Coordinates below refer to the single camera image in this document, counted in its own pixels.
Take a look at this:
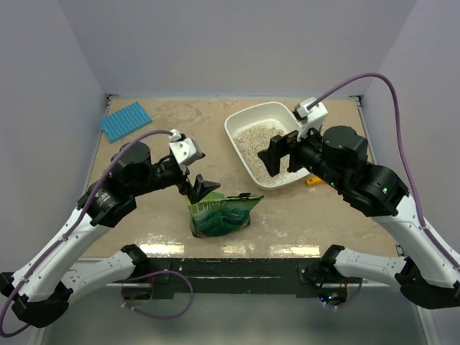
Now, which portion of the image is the green litter bag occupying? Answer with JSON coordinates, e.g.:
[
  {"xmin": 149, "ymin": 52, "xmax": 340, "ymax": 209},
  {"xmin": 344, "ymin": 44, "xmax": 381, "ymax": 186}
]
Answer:
[{"xmin": 185, "ymin": 192, "xmax": 264, "ymax": 238}]

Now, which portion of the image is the black bag clip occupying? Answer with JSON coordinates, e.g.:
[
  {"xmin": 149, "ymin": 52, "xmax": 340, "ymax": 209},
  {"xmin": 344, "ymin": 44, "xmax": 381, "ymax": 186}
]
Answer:
[{"xmin": 227, "ymin": 193, "xmax": 252, "ymax": 200}]

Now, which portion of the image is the grey cat litter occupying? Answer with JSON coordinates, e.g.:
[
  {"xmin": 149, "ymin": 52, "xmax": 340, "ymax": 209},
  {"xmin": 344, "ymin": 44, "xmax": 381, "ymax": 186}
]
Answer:
[{"xmin": 234, "ymin": 121, "xmax": 289, "ymax": 187}]

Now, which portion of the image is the white litter box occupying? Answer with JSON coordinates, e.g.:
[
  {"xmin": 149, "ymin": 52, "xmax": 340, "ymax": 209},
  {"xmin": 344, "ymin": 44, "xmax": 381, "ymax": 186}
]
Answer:
[{"xmin": 224, "ymin": 101, "xmax": 310, "ymax": 190}]

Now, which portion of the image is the blue studded plate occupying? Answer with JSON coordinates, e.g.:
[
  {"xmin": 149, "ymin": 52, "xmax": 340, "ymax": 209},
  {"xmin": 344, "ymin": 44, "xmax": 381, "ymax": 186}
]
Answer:
[{"xmin": 98, "ymin": 102, "xmax": 152, "ymax": 143}]

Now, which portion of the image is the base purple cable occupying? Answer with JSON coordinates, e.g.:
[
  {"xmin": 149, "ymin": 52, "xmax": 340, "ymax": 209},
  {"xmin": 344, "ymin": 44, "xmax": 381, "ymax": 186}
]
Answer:
[
  {"xmin": 321, "ymin": 280, "xmax": 364, "ymax": 310},
  {"xmin": 121, "ymin": 270, "xmax": 195, "ymax": 319}
]

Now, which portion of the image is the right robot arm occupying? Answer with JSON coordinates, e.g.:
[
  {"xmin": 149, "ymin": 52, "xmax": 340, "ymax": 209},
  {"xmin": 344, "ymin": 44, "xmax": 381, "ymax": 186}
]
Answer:
[{"xmin": 257, "ymin": 126, "xmax": 459, "ymax": 310}]

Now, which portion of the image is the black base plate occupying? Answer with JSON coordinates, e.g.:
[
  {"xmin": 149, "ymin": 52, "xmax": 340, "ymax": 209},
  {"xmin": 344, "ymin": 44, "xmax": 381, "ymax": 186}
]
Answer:
[{"xmin": 132, "ymin": 258, "xmax": 345, "ymax": 298}]

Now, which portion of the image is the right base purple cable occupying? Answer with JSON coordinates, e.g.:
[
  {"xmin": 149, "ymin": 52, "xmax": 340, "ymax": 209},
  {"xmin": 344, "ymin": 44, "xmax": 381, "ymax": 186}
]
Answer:
[{"xmin": 321, "ymin": 280, "xmax": 364, "ymax": 310}]

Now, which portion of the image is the yellow plastic scoop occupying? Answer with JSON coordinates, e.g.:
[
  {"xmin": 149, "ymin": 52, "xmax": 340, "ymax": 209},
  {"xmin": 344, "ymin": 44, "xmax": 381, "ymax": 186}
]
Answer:
[{"xmin": 305, "ymin": 177, "xmax": 323, "ymax": 187}]

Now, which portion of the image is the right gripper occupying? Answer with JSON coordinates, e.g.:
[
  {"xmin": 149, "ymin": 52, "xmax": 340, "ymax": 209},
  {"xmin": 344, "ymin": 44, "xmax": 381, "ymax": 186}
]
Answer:
[{"xmin": 258, "ymin": 117, "xmax": 346, "ymax": 190}]

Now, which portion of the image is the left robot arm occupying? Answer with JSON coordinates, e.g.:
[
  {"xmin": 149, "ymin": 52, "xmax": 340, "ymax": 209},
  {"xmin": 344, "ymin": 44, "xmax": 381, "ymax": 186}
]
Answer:
[{"xmin": 1, "ymin": 139, "xmax": 220, "ymax": 328}]

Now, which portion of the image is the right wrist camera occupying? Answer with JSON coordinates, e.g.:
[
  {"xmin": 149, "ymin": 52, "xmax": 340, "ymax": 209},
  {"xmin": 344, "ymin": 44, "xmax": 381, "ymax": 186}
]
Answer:
[{"xmin": 293, "ymin": 97, "xmax": 328, "ymax": 142}]

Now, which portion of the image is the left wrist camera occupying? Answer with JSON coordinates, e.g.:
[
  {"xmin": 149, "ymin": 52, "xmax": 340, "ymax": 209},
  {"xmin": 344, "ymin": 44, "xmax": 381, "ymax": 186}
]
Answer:
[{"xmin": 169, "ymin": 138, "xmax": 206, "ymax": 167}]

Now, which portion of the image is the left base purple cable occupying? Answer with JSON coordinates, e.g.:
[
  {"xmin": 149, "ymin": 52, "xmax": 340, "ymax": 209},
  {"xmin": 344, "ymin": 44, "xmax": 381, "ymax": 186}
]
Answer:
[{"xmin": 121, "ymin": 270, "xmax": 195, "ymax": 319}]

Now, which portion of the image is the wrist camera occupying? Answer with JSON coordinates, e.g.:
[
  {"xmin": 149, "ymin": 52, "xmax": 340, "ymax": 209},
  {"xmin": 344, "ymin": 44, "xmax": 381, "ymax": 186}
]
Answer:
[
  {"xmin": 293, "ymin": 97, "xmax": 328, "ymax": 142},
  {"xmin": 169, "ymin": 138, "xmax": 206, "ymax": 167}
]

